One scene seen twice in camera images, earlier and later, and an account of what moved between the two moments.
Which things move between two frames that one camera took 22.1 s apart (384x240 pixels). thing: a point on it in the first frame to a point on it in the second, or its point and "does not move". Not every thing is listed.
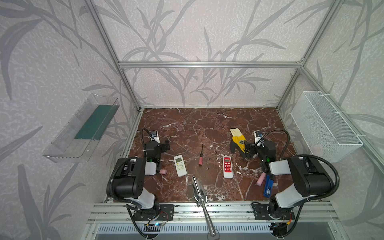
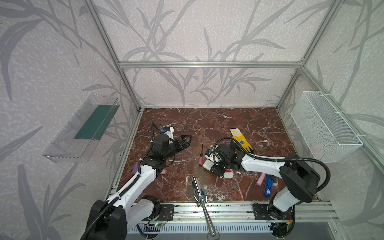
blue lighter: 268,186 does not move
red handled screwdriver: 201,159 does not move
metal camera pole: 201,198 does not move
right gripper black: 249,149 to 217,167
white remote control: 180,165 to 208,164
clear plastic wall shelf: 76,139 does not move
